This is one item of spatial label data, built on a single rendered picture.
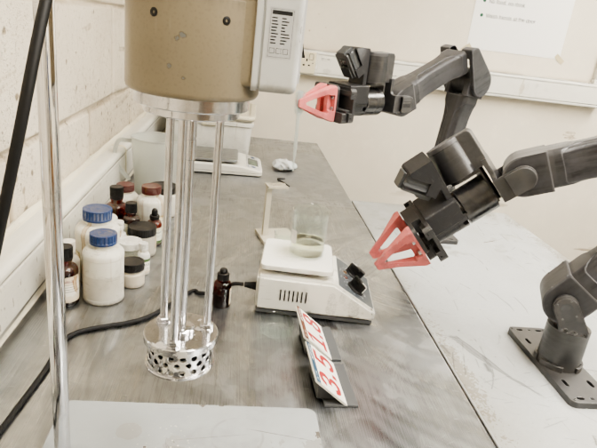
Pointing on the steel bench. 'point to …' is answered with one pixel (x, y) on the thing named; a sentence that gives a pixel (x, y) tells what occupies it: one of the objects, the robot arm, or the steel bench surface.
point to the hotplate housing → (308, 296)
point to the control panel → (350, 281)
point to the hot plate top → (324, 268)
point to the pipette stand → (268, 212)
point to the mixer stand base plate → (187, 426)
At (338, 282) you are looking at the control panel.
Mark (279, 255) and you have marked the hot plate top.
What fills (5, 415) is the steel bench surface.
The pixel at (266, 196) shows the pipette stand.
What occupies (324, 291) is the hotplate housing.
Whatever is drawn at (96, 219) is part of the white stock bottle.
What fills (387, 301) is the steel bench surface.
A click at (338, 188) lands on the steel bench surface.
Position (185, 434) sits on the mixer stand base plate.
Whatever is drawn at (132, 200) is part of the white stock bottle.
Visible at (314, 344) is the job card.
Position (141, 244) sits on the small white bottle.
